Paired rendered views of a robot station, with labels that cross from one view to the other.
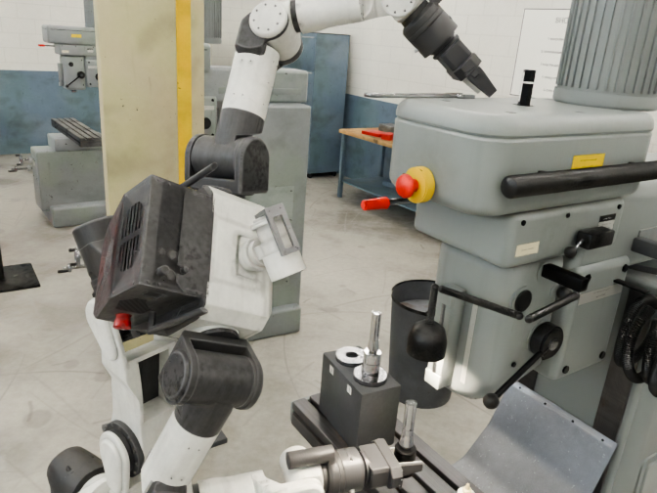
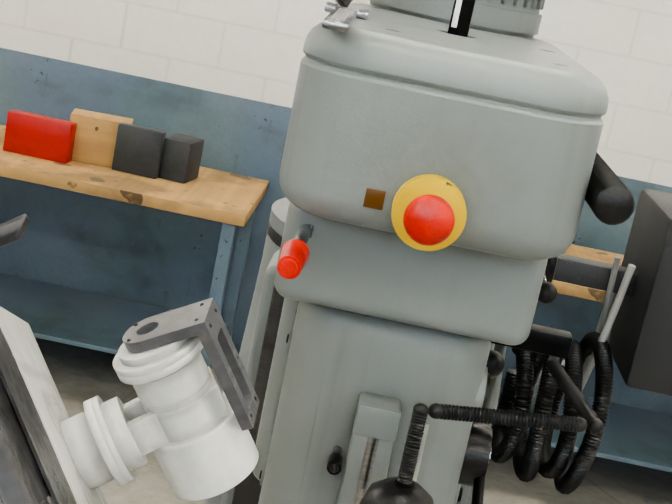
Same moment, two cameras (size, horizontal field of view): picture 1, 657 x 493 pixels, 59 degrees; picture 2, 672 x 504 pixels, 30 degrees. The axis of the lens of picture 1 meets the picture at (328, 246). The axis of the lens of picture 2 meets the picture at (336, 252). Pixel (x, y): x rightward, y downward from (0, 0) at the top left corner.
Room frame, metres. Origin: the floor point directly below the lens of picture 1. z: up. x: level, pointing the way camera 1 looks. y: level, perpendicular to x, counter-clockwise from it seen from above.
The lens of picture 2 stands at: (0.42, 0.70, 1.96)
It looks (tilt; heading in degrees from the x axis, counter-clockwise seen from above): 14 degrees down; 306
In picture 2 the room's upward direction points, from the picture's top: 12 degrees clockwise
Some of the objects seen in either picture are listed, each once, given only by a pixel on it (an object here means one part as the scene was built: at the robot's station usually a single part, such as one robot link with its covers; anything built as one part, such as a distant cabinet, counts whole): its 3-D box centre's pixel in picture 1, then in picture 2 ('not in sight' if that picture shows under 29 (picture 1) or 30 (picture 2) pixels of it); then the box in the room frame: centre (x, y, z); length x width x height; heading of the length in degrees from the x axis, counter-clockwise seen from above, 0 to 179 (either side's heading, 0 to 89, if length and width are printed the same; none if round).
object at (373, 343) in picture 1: (374, 332); not in sight; (1.33, -0.13, 1.28); 0.03 x 0.03 x 0.11
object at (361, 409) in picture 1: (357, 395); not in sight; (1.37, -0.11, 1.06); 0.22 x 0.12 x 0.20; 28
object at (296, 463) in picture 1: (312, 469); not in sight; (0.97, 0.00, 1.14); 0.11 x 0.11 x 0.11; 20
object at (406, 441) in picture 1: (408, 425); not in sight; (1.03, -0.20, 1.22); 0.03 x 0.03 x 0.11
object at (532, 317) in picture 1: (553, 306); (572, 393); (0.90, -0.39, 1.58); 0.17 x 0.01 x 0.01; 133
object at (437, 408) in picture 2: (483, 303); (517, 418); (0.89, -0.27, 1.58); 0.17 x 0.01 x 0.01; 53
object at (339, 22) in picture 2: (420, 95); (342, 16); (1.08, -0.14, 1.89); 0.24 x 0.04 x 0.01; 126
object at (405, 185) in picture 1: (408, 186); (428, 218); (0.94, -0.12, 1.76); 0.04 x 0.03 x 0.04; 35
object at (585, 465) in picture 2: (647, 336); (530, 402); (1.07, -0.66, 1.45); 0.18 x 0.16 x 0.21; 125
